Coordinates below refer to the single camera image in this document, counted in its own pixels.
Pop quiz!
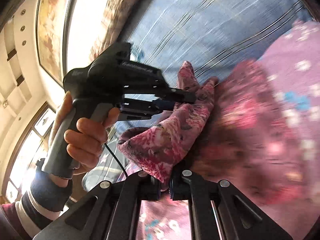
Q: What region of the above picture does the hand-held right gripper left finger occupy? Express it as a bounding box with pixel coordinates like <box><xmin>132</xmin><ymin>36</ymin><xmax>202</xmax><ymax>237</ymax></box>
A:
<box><xmin>32</xmin><ymin>171</ymin><xmax>161</xmax><ymax>240</ymax></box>

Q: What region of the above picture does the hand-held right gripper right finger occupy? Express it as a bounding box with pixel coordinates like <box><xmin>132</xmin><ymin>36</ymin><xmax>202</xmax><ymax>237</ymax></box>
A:
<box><xmin>169</xmin><ymin>169</ymin><xmax>293</xmax><ymax>240</ymax></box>

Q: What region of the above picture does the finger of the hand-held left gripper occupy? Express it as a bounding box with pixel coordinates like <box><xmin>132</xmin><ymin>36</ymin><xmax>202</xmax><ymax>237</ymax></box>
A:
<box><xmin>119</xmin><ymin>97</ymin><xmax>176</xmax><ymax>121</ymax></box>
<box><xmin>125</xmin><ymin>85</ymin><xmax>197</xmax><ymax>104</ymax></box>

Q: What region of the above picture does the pink floral garment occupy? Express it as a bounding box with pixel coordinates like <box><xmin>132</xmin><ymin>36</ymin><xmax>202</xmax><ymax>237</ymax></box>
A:
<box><xmin>117</xmin><ymin>59</ymin><xmax>310</xmax><ymax>207</ymax></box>

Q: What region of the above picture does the person's left forearm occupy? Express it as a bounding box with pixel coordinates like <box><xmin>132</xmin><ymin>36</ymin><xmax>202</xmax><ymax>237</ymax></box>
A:
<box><xmin>0</xmin><ymin>159</ymin><xmax>73</xmax><ymax>240</ymax></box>

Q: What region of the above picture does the person's left hand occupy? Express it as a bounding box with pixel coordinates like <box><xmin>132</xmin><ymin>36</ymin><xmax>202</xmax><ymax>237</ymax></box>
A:
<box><xmin>50</xmin><ymin>90</ymin><xmax>121</xmax><ymax>188</ymax></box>

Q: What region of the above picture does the painted ceiling panel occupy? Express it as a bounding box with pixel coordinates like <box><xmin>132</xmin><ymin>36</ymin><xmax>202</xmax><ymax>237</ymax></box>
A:
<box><xmin>36</xmin><ymin>0</ymin><xmax>78</xmax><ymax>88</ymax></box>

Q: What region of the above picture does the blue plaid quilt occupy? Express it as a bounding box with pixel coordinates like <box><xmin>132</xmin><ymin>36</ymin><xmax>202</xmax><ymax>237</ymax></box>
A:
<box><xmin>120</xmin><ymin>0</ymin><xmax>318</xmax><ymax>87</ymax></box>

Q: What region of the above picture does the wooden framed window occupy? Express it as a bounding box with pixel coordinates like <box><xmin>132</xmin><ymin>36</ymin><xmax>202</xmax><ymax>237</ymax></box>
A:
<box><xmin>4</xmin><ymin>101</ymin><xmax>62</xmax><ymax>203</ymax></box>

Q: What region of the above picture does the purple floral bedsheet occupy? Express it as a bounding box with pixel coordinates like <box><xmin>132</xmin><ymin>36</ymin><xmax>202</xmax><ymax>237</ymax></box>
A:
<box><xmin>120</xmin><ymin>20</ymin><xmax>320</xmax><ymax>240</ymax></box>

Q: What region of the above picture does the black cable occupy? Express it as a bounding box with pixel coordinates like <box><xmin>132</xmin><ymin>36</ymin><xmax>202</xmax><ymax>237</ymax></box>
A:
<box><xmin>104</xmin><ymin>142</ymin><xmax>128</xmax><ymax>178</ymax></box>

